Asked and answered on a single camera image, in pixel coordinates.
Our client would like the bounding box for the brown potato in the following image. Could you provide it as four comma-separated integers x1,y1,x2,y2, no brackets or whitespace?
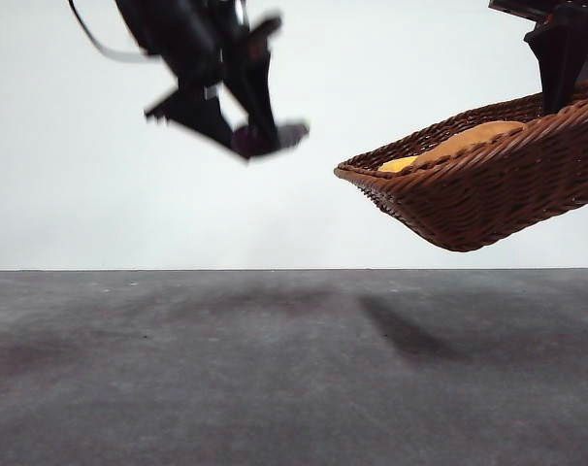
412,120,528,167

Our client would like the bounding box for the yellow corn cob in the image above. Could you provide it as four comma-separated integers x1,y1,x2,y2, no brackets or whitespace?
378,155,419,174

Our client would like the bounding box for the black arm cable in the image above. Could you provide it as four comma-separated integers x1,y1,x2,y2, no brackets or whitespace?
68,0,155,62

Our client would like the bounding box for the purple eggplant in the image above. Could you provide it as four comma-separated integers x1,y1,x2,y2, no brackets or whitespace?
230,120,310,159

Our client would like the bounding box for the brown wicker basket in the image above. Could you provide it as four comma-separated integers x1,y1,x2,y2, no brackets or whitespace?
333,76,588,252

